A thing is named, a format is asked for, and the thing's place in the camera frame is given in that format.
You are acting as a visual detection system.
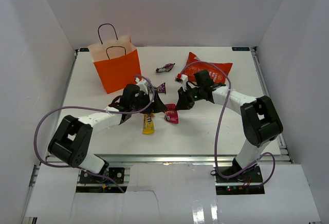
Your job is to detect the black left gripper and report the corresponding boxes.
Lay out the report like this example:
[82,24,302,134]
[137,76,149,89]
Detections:
[130,90,167,114]

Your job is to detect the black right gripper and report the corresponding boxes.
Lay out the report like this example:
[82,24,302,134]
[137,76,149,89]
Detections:
[175,85,204,110]

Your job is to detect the small pink snack packet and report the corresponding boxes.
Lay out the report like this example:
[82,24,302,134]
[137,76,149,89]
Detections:
[166,103,176,111]

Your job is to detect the yellow M&M's packet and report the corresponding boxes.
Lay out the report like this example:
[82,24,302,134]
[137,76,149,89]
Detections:
[142,114,155,135]

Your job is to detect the small purple candy wrapper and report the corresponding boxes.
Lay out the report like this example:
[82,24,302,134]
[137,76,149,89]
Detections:
[155,63,175,73]

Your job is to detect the large red chips bag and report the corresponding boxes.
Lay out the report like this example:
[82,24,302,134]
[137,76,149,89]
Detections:
[182,52,233,83]

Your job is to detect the dark purple M&M's packet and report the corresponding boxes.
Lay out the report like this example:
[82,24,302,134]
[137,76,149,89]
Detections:
[147,82,167,94]

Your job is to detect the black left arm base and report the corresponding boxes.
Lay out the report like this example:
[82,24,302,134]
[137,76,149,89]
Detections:
[79,166,126,185]

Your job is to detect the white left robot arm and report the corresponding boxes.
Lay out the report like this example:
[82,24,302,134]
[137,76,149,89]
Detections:
[48,84,167,182]

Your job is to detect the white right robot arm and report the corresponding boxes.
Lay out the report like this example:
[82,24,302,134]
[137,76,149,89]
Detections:
[175,70,283,182]

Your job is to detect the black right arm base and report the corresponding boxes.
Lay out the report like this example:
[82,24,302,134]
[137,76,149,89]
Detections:
[210,165,263,185]

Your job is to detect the orange paper bag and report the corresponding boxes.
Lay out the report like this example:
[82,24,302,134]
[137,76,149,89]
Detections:
[88,23,141,94]

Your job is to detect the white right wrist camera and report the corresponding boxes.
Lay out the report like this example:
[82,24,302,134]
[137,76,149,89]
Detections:
[175,73,188,83]

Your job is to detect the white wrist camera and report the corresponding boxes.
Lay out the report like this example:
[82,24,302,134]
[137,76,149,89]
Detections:
[135,78,149,95]
[175,73,188,83]

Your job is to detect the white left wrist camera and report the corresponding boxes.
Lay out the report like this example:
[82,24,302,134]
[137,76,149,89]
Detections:
[135,78,149,95]

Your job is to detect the front aluminium rail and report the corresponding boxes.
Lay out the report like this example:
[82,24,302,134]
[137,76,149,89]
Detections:
[45,154,291,164]

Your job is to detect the aluminium table edge rail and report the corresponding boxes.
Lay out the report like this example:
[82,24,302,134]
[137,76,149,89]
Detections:
[253,46,288,155]

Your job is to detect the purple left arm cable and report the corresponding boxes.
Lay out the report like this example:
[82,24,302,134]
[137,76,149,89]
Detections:
[34,74,156,193]

